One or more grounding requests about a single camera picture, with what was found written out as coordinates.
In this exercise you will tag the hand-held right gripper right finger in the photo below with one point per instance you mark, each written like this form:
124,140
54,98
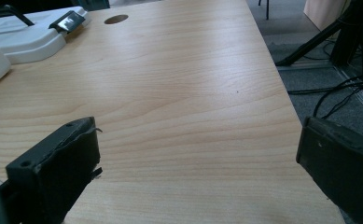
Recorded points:
341,158

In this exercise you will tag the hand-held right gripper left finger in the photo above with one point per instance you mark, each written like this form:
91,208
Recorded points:
61,168

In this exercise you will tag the black metal stand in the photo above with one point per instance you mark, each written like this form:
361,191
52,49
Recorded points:
341,31

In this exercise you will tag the white plastic base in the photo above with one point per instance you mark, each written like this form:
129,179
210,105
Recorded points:
26,40

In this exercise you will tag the black clip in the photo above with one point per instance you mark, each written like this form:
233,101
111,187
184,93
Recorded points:
67,21

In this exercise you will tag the light wooden panel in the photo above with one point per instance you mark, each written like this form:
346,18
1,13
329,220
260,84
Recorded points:
323,12

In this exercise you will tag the black chair leg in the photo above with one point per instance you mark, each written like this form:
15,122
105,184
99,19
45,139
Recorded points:
267,7

